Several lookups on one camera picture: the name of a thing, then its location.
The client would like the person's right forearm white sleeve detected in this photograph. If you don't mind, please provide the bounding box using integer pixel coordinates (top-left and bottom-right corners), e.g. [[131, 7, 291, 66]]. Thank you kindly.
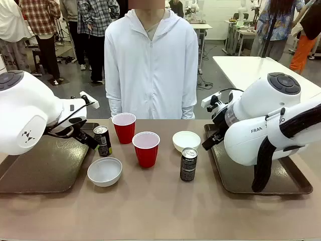
[[106, 96, 123, 118]]

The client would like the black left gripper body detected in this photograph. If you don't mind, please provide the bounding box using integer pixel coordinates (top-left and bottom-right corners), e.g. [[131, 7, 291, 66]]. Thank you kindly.
[[71, 122, 89, 143]]

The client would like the person in blue plaid shirt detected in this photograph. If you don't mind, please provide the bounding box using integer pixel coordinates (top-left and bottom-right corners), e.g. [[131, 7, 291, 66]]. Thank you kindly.
[[77, 0, 120, 84]]

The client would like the person in grey top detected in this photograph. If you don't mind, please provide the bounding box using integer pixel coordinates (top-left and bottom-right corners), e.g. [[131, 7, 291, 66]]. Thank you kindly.
[[60, 0, 87, 71]]

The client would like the person in red plaid shirt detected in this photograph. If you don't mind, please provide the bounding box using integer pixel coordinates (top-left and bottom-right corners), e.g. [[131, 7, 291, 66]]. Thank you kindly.
[[19, 0, 61, 85]]

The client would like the black stand pole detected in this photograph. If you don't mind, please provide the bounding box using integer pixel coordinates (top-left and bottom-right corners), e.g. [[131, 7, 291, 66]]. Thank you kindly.
[[262, 0, 279, 59]]

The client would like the white background desk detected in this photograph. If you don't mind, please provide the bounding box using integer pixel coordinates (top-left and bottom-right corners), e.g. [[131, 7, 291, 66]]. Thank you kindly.
[[224, 20, 258, 56]]

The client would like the person in white hoodie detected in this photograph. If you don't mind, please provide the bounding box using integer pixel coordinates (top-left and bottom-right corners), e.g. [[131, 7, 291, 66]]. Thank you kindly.
[[104, 0, 199, 120]]

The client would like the white background table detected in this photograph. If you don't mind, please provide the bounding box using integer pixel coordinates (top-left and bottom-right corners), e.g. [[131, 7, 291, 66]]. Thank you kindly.
[[192, 24, 213, 75]]

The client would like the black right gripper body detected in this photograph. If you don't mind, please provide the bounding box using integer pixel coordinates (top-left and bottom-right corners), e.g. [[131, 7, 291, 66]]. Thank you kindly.
[[210, 116, 228, 141]]

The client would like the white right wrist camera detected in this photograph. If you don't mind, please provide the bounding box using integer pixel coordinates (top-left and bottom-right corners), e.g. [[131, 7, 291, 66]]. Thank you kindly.
[[201, 92, 222, 107]]

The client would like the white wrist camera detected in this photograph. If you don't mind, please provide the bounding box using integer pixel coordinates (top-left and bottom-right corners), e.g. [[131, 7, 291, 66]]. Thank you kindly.
[[79, 91, 100, 109], [201, 92, 222, 107]]

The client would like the person in orange trousers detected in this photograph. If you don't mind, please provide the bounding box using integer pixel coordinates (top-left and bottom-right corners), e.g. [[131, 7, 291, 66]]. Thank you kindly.
[[289, 0, 321, 75]]

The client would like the thin black cable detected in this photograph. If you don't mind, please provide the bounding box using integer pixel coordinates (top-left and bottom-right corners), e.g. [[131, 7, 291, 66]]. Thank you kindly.
[[46, 101, 96, 139]]

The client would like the person's left forearm white sleeve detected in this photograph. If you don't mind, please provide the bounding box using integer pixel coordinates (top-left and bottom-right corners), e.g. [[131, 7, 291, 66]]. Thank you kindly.
[[181, 104, 196, 120]]

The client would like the red plastic cup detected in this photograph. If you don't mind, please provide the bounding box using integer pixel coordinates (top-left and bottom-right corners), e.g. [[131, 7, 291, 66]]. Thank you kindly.
[[131, 131, 161, 168], [111, 112, 137, 145]]

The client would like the person in white shirt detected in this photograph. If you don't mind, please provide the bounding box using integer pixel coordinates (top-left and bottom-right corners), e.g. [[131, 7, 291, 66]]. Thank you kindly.
[[0, 0, 32, 73]]

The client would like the person in blue floral shirt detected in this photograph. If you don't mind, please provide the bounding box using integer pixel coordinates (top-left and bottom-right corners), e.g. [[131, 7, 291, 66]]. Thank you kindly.
[[250, 0, 306, 62]]

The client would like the brown plastic tray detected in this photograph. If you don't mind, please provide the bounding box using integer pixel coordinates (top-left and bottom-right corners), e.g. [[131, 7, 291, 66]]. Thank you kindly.
[[0, 122, 100, 194], [203, 123, 313, 195]]

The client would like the black stool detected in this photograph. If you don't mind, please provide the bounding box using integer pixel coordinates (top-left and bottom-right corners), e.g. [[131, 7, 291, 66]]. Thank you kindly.
[[32, 49, 45, 76]]

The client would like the white plastic bowl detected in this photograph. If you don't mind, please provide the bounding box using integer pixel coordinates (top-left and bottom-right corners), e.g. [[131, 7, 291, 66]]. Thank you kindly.
[[87, 157, 123, 188], [172, 130, 202, 153]]

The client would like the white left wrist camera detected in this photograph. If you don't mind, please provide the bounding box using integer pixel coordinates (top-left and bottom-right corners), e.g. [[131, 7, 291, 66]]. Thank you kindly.
[[79, 91, 100, 109]]

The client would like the large white table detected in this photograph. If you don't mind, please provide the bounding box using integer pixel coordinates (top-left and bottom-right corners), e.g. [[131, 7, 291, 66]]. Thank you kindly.
[[212, 55, 321, 101]]

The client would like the black Pepsi soda can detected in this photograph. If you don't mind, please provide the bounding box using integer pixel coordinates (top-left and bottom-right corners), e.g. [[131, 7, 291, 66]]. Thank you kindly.
[[93, 125, 113, 158], [180, 147, 199, 182]]

